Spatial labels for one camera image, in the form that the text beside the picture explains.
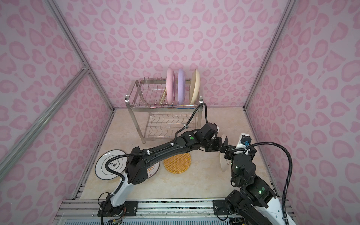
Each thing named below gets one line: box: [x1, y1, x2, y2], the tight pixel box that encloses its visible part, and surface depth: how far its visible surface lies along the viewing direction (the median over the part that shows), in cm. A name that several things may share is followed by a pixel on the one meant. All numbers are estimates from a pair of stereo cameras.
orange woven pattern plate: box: [163, 152, 192, 174], surface depth 89 cm
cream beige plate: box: [189, 68, 201, 105], surface depth 71 cm
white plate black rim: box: [94, 149, 128, 181], surface depth 90 cm
